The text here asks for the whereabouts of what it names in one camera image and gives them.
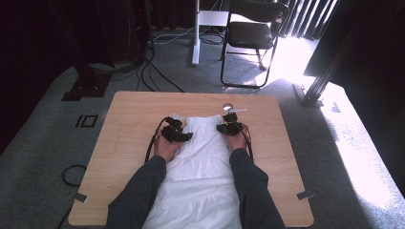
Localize black cable loop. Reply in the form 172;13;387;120
61;164;88;187

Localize white floor cable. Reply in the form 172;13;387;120
152;26;197;46

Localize white desk frame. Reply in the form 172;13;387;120
191;0;231;67

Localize person's right hand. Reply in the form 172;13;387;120
226;125;250;153

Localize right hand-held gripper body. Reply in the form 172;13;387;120
223;107;247;136

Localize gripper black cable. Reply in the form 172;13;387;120
144;116;168;165
239;123;255;160

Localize white skirt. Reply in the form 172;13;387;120
141;114;243;229

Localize black folding chair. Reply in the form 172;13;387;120
220;0;290;90

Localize black stand with base plate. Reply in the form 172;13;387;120
47;0;113;102

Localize striped curtain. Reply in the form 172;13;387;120
280;0;339;41

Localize black floor cables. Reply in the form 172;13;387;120
136;30;185;94

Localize black aluminium post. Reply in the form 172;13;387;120
292;0;376;108

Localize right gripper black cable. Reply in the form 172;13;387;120
239;123;255;160

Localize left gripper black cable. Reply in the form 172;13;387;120
144;116;168;165

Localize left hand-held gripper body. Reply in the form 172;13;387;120
161;112;185;143

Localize person's left hand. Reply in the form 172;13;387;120
153;127;184;164

